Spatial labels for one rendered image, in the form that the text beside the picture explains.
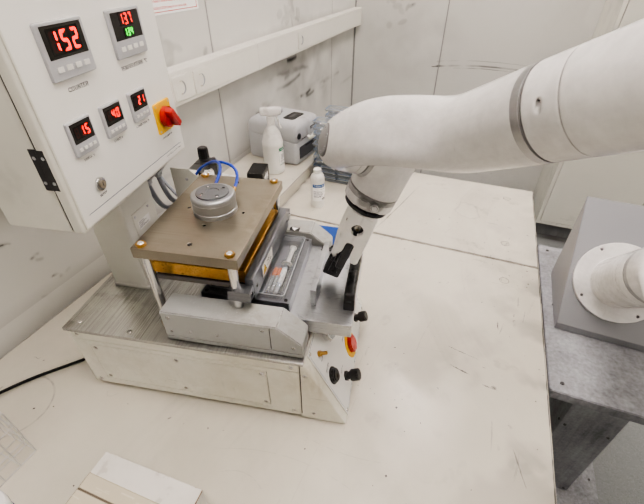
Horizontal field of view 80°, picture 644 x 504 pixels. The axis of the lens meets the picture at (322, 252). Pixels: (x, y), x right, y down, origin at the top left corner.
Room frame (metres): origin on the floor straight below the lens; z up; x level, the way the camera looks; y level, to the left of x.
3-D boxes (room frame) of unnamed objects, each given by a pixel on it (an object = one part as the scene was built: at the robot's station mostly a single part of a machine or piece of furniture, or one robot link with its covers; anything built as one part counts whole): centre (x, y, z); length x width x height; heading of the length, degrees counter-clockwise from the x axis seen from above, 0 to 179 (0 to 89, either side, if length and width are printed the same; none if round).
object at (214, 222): (0.64, 0.22, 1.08); 0.31 x 0.24 x 0.13; 170
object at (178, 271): (0.62, 0.19, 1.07); 0.22 x 0.17 x 0.10; 170
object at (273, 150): (1.43, 0.19, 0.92); 0.09 x 0.08 x 0.25; 94
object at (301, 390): (0.63, 0.18, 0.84); 0.53 x 0.37 x 0.17; 80
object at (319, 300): (0.59, 0.07, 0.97); 0.30 x 0.22 x 0.08; 80
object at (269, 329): (0.46, 0.15, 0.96); 0.25 x 0.05 x 0.07; 80
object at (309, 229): (0.73, 0.10, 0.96); 0.26 x 0.05 x 0.07; 80
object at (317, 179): (1.24, 0.02, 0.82); 0.05 x 0.05 x 0.14
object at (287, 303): (0.60, 0.12, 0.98); 0.20 x 0.17 x 0.03; 170
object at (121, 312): (0.62, 0.23, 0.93); 0.46 x 0.35 x 0.01; 80
